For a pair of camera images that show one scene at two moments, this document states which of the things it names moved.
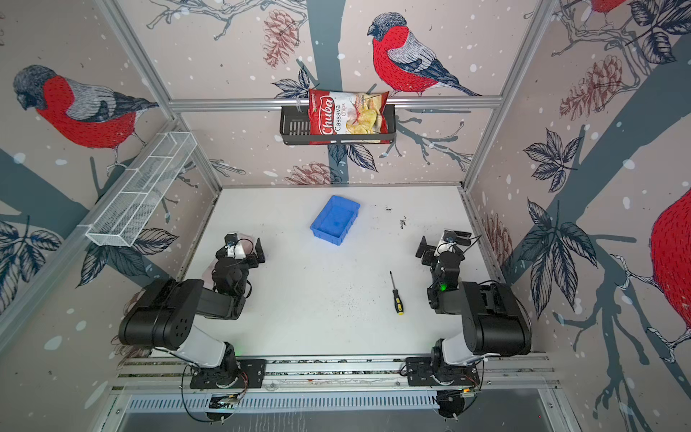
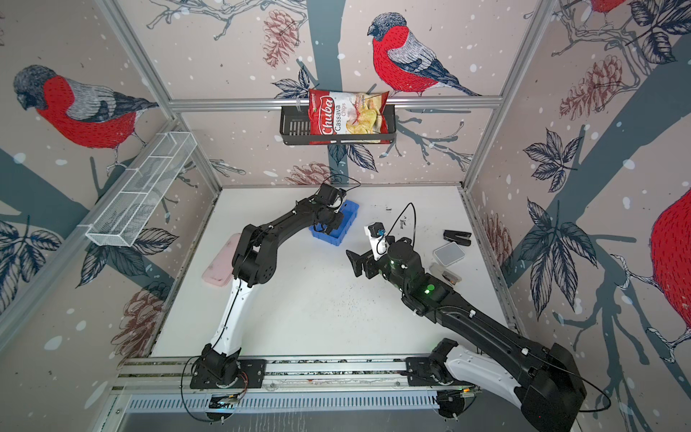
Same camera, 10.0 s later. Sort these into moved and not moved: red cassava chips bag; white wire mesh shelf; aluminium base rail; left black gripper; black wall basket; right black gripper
Moved: right black gripper; left black gripper
Not moved: aluminium base rail; white wire mesh shelf; red cassava chips bag; black wall basket
